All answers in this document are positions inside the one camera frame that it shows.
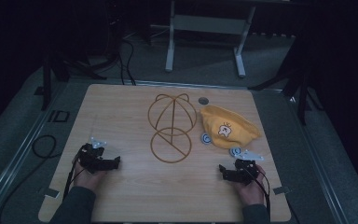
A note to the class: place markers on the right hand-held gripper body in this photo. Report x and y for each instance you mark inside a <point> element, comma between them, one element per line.
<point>245,171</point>

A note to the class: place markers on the white metal table frame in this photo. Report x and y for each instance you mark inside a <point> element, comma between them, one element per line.
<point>206,25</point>

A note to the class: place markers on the yellow cartoon print hat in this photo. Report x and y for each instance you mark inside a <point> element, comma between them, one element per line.
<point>227,126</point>

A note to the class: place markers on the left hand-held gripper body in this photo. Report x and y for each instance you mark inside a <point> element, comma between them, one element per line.
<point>90,157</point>

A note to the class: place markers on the grey round table grommet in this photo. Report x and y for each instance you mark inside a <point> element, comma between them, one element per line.
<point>203,100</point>

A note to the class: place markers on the blue white round pompom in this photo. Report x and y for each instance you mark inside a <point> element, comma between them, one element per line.
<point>235,151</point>
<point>205,138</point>

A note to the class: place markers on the person's left hand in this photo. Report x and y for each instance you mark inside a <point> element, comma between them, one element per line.
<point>88,179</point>

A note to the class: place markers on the black metal stand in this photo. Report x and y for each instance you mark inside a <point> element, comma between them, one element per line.
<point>59,71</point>
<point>298,90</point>

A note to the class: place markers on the person's right hand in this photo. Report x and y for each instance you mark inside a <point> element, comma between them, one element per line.
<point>252,191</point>

